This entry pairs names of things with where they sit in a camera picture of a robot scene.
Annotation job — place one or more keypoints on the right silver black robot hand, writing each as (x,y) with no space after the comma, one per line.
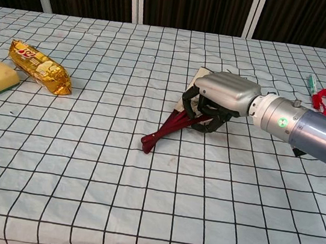
(228,88)

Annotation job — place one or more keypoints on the red ribbed paper folding fan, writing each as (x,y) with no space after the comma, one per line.
(168,128)

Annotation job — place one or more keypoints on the gold snack packet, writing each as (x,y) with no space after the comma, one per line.
(37,66)

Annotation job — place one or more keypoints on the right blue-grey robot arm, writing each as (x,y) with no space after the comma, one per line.
(316,134)

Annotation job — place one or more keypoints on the green white pen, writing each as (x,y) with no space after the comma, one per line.
(312,83)

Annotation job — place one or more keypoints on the white black checked tablecloth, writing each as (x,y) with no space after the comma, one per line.
(142,185)

